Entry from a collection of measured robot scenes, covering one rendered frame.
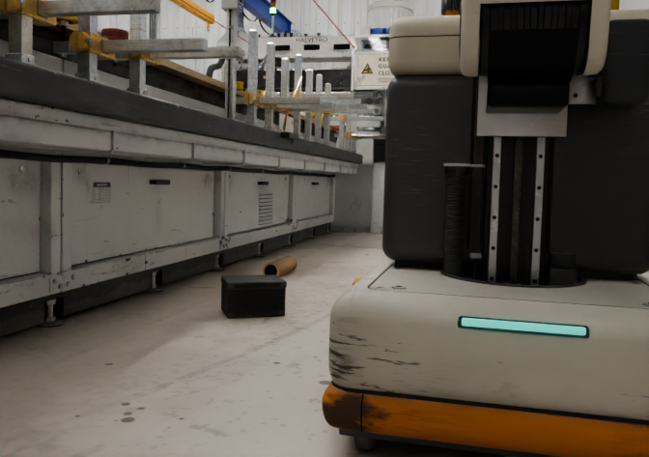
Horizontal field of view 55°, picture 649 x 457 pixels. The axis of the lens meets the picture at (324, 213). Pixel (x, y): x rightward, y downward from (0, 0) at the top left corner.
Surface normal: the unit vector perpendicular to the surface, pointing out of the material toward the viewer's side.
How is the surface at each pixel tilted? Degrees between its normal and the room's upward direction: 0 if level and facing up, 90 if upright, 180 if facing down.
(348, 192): 90
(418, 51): 90
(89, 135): 90
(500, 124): 90
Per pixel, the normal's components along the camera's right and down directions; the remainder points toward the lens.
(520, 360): -0.24, 0.04
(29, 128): 0.97, 0.04
